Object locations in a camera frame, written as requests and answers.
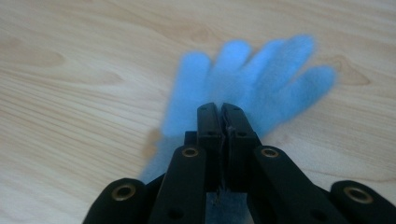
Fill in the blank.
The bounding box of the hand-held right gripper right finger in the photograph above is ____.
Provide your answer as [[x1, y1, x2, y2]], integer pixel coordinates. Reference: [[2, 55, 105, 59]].
[[220, 102, 263, 191]]

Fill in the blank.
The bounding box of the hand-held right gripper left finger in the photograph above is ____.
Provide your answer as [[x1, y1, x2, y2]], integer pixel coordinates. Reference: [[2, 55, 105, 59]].
[[184, 102, 226, 192]]

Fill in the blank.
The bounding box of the plain blue and grey glove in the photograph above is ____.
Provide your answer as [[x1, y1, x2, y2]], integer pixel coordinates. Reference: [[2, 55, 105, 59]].
[[138, 34, 339, 224]]

